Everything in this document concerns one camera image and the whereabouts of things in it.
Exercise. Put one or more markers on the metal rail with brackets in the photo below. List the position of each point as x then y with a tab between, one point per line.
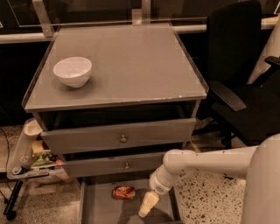
26	21

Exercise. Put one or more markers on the grey top drawer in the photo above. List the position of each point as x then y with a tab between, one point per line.
109	137

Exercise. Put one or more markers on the grey drawer cabinet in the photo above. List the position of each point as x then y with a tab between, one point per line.
140	74

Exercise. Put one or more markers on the black tray stand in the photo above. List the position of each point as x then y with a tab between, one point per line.
8	211

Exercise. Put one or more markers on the black office chair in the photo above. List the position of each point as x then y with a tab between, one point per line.
247	111

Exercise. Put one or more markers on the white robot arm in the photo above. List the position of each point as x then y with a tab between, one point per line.
258	165

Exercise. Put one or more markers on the green snack bag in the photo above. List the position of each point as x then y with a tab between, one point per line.
43	158

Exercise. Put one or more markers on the white ceramic bowl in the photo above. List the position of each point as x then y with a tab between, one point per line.
74	71

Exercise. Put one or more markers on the red coke can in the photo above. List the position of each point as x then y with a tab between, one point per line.
123	192

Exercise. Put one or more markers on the grey drawer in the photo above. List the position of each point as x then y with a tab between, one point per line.
109	137
103	163
97	205

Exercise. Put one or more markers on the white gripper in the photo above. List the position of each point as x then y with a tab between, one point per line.
160	186

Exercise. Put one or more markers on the grey middle drawer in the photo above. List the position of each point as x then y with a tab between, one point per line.
103	163

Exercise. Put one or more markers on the grey bottom drawer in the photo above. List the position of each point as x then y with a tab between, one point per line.
97	205

